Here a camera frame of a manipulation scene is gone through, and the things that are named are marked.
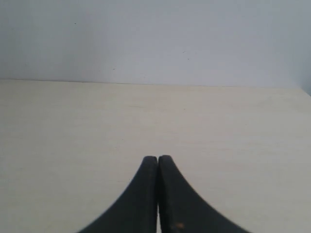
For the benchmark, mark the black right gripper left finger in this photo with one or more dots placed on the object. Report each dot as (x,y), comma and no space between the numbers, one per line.
(135,211)

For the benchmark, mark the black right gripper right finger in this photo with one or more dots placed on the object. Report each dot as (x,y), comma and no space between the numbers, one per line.
(181,209)

